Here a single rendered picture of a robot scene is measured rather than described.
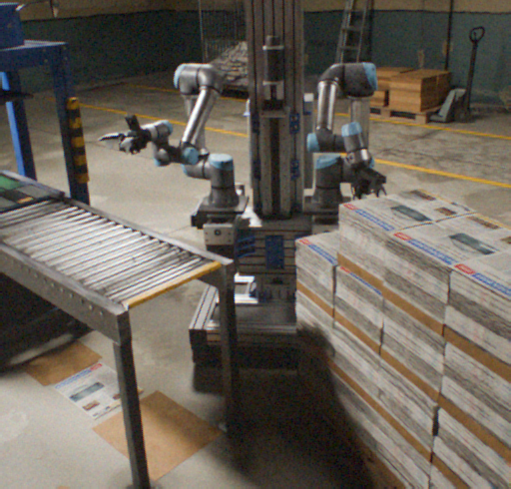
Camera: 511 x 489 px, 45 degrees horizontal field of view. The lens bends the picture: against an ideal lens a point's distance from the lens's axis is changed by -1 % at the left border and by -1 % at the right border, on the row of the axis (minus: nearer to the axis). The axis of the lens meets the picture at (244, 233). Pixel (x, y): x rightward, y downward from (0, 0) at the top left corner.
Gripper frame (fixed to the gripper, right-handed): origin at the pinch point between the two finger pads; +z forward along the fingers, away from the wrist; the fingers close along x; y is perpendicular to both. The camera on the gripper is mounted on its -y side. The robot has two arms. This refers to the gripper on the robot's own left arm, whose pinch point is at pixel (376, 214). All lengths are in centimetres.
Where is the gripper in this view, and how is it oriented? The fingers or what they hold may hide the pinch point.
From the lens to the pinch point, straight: 231.8
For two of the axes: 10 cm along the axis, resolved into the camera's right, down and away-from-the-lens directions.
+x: -9.1, 1.8, -3.7
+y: -3.4, 1.6, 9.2
